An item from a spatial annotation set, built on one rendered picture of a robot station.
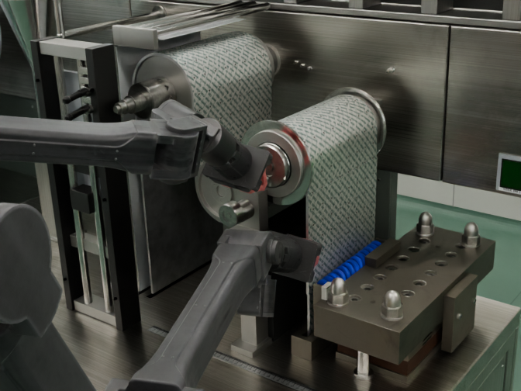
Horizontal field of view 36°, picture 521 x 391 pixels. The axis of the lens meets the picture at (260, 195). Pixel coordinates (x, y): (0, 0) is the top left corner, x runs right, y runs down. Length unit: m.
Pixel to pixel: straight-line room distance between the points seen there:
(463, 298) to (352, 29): 0.55
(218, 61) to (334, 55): 0.26
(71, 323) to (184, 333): 0.68
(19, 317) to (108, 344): 1.00
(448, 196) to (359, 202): 2.82
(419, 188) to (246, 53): 2.89
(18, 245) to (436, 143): 1.12
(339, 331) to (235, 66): 0.53
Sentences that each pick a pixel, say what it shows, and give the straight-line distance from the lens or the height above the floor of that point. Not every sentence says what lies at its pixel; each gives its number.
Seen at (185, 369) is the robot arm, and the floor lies 1.19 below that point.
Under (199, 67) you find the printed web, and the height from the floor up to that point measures 1.38.
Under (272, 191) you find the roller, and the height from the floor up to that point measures 1.20.
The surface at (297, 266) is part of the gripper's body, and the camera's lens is 1.30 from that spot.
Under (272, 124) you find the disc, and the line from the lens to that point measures 1.32.
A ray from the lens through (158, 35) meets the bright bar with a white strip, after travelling 1.43.
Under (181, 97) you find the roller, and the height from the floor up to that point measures 1.33.
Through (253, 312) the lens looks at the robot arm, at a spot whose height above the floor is 1.09.
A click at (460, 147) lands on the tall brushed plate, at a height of 1.22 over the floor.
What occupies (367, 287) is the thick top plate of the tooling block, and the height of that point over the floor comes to 1.03.
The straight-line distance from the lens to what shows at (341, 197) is 1.42.
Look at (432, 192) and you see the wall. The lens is 4.33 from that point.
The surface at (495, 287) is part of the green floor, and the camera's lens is 3.65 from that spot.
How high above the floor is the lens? 1.70
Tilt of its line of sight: 22 degrees down
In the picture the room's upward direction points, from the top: 2 degrees counter-clockwise
